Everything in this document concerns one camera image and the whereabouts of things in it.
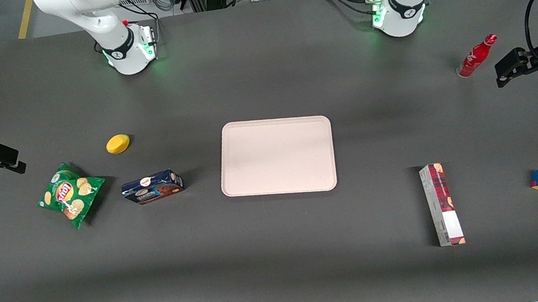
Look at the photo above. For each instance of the red tartan cookie box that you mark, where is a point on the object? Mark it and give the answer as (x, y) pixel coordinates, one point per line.
(441, 202)

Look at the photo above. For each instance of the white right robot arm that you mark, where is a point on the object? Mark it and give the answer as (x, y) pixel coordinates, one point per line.
(120, 46)

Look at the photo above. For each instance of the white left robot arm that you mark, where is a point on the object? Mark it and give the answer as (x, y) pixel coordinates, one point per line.
(403, 14)

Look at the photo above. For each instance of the blue cookie box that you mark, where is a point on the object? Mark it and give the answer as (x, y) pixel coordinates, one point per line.
(151, 187)

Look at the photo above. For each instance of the cream plastic tray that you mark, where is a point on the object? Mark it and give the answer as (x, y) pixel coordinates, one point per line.
(277, 156)

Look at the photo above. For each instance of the red soda bottle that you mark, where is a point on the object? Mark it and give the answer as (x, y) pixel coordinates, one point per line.
(474, 57)

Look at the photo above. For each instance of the green chips bag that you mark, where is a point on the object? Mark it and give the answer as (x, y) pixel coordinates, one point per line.
(70, 195)

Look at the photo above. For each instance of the yellow lemon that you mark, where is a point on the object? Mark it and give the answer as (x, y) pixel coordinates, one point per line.
(118, 144)

